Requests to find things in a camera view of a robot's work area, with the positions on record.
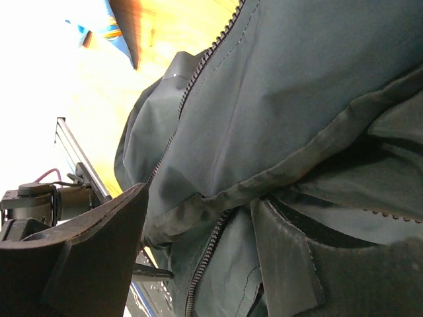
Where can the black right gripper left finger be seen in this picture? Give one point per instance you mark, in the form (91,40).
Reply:
(82,267)

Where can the blue patterned cloth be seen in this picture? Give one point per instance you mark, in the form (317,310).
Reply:
(105,19)

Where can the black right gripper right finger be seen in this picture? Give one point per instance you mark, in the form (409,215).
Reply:
(309,269)

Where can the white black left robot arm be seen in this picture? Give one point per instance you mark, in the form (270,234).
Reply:
(37,206)

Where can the aluminium front rail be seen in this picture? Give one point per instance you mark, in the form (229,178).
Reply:
(79,155)

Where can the dark grey zip jacket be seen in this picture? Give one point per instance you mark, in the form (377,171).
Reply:
(315,103)

